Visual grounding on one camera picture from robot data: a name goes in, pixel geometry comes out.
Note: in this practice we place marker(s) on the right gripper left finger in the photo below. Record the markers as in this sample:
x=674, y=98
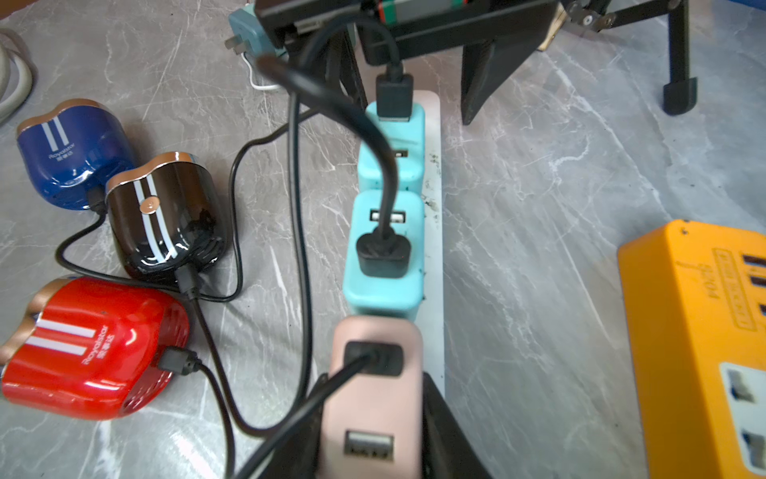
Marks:
x=297, y=457

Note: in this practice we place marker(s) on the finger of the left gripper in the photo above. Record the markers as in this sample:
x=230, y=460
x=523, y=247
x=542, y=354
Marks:
x=342, y=71
x=485, y=68

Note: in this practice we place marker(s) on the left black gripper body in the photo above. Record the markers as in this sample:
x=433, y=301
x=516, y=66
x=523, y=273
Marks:
x=491, y=33

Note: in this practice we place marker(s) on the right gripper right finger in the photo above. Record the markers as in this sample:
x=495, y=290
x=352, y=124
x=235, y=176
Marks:
x=446, y=451

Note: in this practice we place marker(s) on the pink charger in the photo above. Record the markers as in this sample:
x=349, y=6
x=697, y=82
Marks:
x=372, y=426

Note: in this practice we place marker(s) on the yellow power strip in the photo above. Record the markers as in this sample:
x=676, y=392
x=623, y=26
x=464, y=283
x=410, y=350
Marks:
x=695, y=304

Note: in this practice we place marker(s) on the teal charger upper white strip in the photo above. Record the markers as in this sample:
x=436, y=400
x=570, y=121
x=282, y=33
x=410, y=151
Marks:
x=407, y=140

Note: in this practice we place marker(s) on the teal charger white strip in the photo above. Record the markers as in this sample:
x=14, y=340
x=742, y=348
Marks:
x=407, y=140
x=384, y=273

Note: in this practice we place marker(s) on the white power strip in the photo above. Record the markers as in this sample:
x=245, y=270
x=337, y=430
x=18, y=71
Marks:
x=430, y=318

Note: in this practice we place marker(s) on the teal charger lower white strip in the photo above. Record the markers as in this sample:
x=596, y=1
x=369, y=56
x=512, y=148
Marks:
x=384, y=273

